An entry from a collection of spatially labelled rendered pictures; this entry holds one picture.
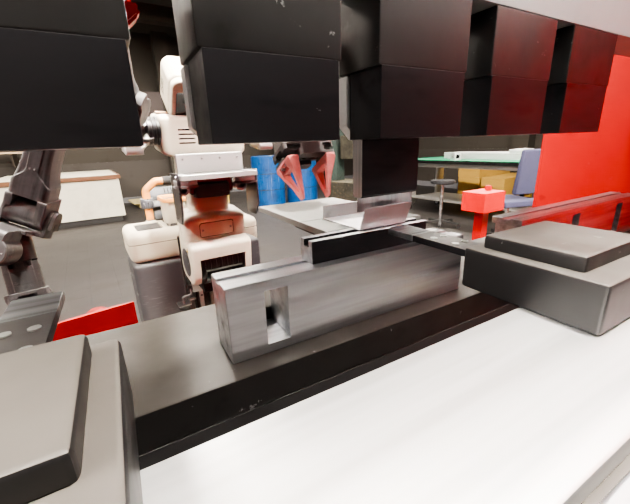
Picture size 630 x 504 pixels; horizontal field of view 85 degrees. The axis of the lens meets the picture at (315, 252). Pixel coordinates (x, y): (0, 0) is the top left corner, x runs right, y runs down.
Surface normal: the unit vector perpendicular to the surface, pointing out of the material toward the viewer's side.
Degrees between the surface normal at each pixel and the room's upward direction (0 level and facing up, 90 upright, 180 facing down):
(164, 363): 0
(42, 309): 0
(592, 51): 90
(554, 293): 90
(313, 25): 90
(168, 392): 0
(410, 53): 90
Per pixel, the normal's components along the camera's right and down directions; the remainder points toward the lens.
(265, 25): 0.50, 0.25
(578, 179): -0.87, 0.18
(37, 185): 0.19, 0.31
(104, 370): -0.04, -0.95
